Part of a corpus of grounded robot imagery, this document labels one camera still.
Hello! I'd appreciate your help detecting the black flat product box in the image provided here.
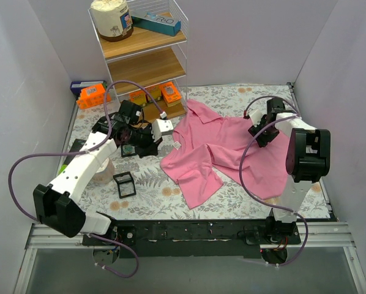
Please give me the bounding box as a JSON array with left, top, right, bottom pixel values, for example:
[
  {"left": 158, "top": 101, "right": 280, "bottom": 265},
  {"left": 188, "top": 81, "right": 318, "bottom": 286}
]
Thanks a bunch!
[{"left": 63, "top": 138, "right": 86, "bottom": 165}]

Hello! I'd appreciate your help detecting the orange box beside shelf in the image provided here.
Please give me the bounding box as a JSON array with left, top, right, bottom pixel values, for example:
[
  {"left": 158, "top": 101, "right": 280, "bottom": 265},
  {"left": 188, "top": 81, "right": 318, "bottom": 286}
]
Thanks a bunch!
[{"left": 77, "top": 83, "right": 111, "bottom": 110}]

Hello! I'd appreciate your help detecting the orange packet on shelf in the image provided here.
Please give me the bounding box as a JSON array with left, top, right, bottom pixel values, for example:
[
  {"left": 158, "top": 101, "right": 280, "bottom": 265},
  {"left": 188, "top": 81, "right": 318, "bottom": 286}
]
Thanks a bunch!
[{"left": 160, "top": 81, "right": 181, "bottom": 107}]

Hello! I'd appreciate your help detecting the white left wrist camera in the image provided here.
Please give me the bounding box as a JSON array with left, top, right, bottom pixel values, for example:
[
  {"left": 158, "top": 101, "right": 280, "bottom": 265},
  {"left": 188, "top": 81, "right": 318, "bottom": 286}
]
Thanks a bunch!
[{"left": 151, "top": 119, "right": 174, "bottom": 142}]

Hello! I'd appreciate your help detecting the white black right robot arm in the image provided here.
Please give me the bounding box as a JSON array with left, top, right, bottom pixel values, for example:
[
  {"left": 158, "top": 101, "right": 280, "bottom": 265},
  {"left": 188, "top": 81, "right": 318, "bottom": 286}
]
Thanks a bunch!
[{"left": 244, "top": 96, "right": 331, "bottom": 244}]

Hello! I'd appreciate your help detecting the white wire wooden shelf rack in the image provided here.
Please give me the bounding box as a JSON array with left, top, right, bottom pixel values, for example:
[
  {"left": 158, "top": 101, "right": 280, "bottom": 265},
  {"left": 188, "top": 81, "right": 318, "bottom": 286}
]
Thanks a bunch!
[{"left": 97, "top": 1, "right": 189, "bottom": 121}]

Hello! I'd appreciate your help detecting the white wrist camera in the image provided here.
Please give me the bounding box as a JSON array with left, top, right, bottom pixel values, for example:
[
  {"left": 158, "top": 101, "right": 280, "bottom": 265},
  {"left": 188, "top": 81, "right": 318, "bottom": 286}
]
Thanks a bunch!
[
  {"left": 248, "top": 109, "right": 266, "bottom": 128},
  {"left": 151, "top": 119, "right": 174, "bottom": 142}
]

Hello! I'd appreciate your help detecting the black display case near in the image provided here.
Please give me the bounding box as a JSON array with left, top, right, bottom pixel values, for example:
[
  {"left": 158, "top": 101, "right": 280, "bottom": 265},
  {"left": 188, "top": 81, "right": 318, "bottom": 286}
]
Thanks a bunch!
[{"left": 113, "top": 171, "right": 136, "bottom": 199}]

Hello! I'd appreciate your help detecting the pink t-shirt garment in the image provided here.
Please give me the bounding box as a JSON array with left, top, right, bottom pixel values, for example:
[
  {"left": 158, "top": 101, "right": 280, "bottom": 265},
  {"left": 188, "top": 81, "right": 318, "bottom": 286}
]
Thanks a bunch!
[{"left": 160, "top": 99, "right": 289, "bottom": 209}]

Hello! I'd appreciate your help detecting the yellow green packet middle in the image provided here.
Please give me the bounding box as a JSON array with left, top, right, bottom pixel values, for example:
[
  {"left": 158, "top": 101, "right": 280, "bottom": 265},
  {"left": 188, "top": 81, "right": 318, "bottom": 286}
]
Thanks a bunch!
[{"left": 146, "top": 85, "right": 162, "bottom": 101}]

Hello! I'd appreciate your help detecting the floral patterned table mat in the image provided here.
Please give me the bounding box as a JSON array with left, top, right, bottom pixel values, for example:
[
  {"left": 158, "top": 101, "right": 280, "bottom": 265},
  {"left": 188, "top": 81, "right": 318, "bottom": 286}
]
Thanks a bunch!
[{"left": 48, "top": 85, "right": 332, "bottom": 221}]

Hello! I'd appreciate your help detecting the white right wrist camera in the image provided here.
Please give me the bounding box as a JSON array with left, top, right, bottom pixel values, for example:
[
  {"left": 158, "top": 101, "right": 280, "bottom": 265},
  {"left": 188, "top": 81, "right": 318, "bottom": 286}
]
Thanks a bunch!
[{"left": 248, "top": 109, "right": 266, "bottom": 128}]

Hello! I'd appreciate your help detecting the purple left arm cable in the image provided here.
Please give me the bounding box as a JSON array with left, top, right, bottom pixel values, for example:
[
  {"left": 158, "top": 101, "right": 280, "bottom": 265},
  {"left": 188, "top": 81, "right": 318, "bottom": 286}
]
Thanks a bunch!
[{"left": 7, "top": 80, "right": 168, "bottom": 279}]

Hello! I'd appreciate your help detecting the pink toilet paper roll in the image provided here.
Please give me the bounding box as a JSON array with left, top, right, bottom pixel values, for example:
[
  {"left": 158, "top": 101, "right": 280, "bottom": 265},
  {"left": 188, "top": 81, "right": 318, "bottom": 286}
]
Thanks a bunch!
[{"left": 92, "top": 158, "right": 114, "bottom": 184}]

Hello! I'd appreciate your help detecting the dark blue flat box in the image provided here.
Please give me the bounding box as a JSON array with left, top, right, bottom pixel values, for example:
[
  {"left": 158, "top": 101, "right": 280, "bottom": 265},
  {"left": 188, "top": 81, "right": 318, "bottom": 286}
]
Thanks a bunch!
[{"left": 70, "top": 80, "right": 107, "bottom": 95}]

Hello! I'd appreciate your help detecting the teal rectangular box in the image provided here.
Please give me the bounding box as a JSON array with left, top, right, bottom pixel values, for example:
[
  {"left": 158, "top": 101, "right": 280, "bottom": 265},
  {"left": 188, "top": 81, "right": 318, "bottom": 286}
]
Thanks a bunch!
[{"left": 131, "top": 11, "right": 181, "bottom": 37}]

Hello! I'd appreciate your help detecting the black display case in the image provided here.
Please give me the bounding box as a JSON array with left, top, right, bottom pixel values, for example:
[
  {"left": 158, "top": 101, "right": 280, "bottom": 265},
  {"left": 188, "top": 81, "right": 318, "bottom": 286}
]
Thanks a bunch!
[
  {"left": 121, "top": 144, "right": 137, "bottom": 158},
  {"left": 113, "top": 171, "right": 136, "bottom": 199}
]

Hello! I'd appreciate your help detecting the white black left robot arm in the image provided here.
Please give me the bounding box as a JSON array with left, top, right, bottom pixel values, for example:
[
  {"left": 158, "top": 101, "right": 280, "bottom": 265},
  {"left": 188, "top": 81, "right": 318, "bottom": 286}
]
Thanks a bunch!
[{"left": 33, "top": 100, "right": 173, "bottom": 245}]

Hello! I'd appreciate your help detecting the yellow green packet left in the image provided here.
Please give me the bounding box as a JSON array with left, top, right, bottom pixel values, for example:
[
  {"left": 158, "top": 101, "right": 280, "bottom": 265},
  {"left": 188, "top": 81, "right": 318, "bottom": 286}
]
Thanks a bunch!
[{"left": 129, "top": 90, "right": 148, "bottom": 107}]

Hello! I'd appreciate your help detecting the yellow green packet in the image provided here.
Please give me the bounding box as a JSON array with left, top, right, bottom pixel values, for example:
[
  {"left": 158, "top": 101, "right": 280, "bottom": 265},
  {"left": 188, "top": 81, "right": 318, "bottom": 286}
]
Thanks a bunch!
[
  {"left": 129, "top": 90, "right": 148, "bottom": 107},
  {"left": 146, "top": 85, "right": 162, "bottom": 101}
]

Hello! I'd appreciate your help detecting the green small box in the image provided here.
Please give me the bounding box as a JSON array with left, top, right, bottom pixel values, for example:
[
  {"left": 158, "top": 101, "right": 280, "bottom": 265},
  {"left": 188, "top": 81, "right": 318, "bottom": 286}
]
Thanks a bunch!
[{"left": 58, "top": 165, "right": 67, "bottom": 175}]

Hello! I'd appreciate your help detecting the black display case far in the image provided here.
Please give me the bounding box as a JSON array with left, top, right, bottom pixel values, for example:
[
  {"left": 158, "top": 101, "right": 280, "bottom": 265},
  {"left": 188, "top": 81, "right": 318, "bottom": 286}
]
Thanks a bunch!
[{"left": 121, "top": 144, "right": 137, "bottom": 158}]

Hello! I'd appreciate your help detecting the wrapped toilet paper roll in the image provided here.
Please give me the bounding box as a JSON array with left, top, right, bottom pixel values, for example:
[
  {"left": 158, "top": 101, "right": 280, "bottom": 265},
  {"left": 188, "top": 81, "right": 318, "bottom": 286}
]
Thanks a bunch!
[{"left": 90, "top": 0, "right": 133, "bottom": 42}]

